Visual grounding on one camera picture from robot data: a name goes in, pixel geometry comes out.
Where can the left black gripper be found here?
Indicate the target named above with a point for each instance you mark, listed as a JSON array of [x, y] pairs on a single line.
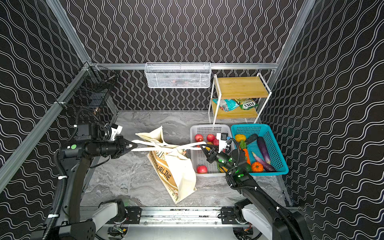
[[119, 146]]

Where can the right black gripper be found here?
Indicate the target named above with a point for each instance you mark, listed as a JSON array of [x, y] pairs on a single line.
[[215, 155]]

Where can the floral canvas grocery bag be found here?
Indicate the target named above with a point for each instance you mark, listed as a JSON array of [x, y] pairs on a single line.
[[173, 167]]

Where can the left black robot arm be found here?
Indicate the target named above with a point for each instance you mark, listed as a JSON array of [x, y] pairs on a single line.
[[73, 162]]

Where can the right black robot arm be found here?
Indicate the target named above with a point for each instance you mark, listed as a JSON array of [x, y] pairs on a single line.
[[274, 221]]

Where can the teal snack bag lower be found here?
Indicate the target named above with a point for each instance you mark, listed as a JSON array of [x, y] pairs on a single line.
[[226, 105]]

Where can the green Fox's bag lower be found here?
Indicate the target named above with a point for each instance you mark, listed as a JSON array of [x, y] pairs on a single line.
[[246, 104]]

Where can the red peach middle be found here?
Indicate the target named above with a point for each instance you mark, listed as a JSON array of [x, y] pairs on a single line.
[[211, 138]]

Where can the red peach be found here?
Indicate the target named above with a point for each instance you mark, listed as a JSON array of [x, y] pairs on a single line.
[[211, 138], [199, 138]]

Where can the white plastic fruit basket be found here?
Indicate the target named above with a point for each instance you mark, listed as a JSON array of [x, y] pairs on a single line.
[[197, 157]]

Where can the red apple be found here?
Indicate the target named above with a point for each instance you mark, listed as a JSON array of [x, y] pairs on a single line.
[[202, 170]]

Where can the yellow pepper in teal basket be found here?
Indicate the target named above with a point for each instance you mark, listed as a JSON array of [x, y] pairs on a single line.
[[240, 138]]

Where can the orange carrot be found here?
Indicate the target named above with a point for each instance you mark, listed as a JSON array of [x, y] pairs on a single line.
[[247, 157]]

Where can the dark green cucumber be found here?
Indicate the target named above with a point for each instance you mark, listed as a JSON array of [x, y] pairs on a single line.
[[251, 139]]

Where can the small orange pumpkin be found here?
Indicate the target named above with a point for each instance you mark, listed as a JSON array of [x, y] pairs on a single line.
[[257, 167]]

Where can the white wooden two-tier shelf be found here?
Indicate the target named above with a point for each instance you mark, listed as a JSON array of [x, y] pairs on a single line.
[[238, 88]]

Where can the striped purple eggplant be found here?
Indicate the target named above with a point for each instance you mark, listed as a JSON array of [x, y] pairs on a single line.
[[266, 167]]

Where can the teal plastic vegetable basket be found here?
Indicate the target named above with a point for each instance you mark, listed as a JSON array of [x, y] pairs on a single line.
[[264, 131]]

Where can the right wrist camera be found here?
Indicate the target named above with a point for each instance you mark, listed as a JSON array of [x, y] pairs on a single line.
[[223, 145]]

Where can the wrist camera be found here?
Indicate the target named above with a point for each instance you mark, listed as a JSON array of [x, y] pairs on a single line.
[[112, 131], [223, 145]]

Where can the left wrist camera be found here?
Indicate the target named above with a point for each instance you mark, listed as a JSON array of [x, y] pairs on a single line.
[[112, 131]]

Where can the black wire wall basket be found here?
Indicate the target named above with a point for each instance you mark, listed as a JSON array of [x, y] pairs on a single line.
[[92, 92]]

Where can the white wire wall basket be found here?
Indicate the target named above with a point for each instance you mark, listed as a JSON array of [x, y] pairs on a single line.
[[178, 75]]

